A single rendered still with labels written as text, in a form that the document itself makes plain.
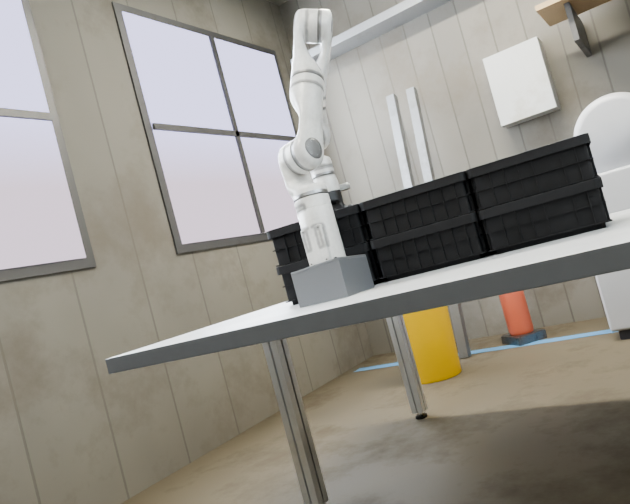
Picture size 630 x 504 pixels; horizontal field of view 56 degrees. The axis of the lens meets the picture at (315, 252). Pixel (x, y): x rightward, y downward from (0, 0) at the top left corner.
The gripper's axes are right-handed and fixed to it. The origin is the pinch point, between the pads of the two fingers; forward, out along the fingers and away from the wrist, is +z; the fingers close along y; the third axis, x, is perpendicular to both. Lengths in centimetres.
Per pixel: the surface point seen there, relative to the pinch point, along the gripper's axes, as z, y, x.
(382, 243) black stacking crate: 4.8, 15.8, -7.7
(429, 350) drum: 67, -45, 160
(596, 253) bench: 16, 71, -58
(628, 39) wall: -81, 93, 269
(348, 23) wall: -173, -84, 278
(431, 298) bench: 17, 43, -57
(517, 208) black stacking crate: 5, 52, -3
